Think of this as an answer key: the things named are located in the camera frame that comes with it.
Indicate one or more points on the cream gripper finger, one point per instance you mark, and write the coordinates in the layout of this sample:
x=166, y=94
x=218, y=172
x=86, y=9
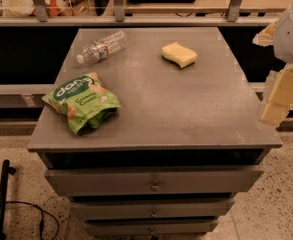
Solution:
x=266, y=36
x=277, y=99

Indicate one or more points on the clear plastic water bottle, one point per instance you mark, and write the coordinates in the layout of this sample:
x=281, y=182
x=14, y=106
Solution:
x=101, y=49

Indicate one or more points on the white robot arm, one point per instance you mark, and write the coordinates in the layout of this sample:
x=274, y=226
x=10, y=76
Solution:
x=283, y=39

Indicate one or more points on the yellow sponge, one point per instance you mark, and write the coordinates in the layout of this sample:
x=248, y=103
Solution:
x=179, y=54

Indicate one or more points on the grey drawer cabinet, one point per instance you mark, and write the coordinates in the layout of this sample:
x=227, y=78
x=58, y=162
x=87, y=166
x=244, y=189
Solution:
x=205, y=114

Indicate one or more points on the bottom cabinet drawer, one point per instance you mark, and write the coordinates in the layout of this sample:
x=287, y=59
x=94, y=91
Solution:
x=150, y=227

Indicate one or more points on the cabinet drawer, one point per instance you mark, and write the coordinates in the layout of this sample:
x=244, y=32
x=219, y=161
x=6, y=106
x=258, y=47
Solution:
x=146, y=209
x=150, y=227
x=151, y=181

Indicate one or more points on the green snack bag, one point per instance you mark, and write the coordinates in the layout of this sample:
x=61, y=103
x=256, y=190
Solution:
x=84, y=101

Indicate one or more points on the middle cabinet drawer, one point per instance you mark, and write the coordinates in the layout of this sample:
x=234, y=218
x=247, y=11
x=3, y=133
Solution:
x=146, y=209

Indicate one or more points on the top cabinet drawer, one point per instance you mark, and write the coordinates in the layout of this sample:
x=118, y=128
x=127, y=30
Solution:
x=151, y=181

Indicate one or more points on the black stand pole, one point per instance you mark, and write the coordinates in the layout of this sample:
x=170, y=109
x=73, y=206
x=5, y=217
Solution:
x=6, y=171

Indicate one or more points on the metal railing frame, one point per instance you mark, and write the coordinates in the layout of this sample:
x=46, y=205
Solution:
x=123, y=13

